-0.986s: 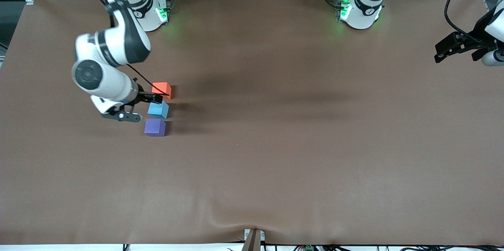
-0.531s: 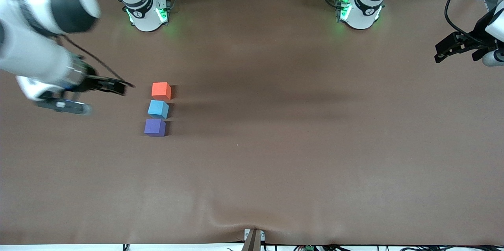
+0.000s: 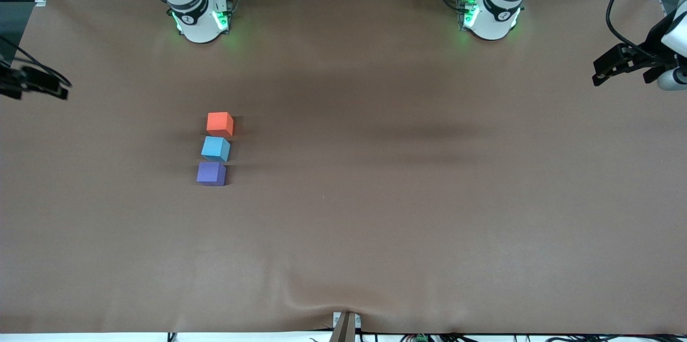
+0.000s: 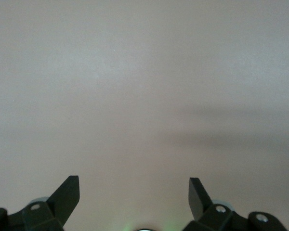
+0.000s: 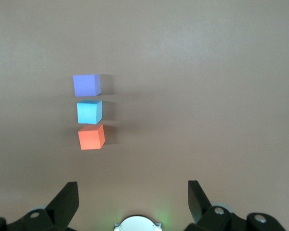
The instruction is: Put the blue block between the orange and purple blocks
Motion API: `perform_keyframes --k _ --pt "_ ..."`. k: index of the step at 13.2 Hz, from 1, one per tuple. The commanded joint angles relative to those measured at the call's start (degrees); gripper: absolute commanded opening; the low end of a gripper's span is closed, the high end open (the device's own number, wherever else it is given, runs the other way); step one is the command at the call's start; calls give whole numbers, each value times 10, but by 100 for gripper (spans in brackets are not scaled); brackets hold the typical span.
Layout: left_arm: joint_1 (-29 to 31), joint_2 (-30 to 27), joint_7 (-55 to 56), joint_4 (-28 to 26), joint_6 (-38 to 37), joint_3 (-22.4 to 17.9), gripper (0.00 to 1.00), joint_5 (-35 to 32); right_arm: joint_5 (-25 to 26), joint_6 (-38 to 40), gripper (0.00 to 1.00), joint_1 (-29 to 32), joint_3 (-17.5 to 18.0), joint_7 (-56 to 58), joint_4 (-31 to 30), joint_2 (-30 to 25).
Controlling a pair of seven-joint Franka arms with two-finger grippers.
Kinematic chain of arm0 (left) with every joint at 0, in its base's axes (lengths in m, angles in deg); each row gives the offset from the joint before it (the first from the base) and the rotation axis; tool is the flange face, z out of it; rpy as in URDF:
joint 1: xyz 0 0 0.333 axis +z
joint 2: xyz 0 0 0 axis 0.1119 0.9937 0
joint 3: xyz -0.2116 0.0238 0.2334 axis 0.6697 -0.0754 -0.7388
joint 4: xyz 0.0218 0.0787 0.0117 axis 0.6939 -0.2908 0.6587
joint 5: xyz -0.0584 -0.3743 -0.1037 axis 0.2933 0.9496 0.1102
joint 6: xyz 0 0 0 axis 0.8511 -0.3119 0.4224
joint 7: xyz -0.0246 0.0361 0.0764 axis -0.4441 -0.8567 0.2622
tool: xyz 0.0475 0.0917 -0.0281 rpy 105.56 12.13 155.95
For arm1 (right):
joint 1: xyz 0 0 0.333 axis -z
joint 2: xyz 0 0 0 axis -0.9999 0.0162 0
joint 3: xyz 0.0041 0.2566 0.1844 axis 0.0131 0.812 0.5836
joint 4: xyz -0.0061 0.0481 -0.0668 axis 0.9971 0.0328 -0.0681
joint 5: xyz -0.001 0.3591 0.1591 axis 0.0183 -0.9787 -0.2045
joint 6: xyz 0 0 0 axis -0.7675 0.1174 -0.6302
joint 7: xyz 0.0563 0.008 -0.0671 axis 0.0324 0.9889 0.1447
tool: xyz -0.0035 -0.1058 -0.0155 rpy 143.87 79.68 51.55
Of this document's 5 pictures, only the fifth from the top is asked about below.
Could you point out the purple foam block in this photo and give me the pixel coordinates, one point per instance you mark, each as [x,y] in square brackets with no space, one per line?
[85,85]

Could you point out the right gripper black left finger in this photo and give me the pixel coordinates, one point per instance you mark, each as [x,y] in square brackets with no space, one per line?
[62,204]

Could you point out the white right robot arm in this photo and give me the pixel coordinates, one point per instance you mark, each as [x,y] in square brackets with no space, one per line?
[137,223]

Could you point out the orange foam block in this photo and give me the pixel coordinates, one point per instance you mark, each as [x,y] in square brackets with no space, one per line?
[90,138]

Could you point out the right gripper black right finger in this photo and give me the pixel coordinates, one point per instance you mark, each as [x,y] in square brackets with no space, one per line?
[198,204]

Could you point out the blue foam block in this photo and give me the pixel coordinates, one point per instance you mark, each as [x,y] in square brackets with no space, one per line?
[88,113]

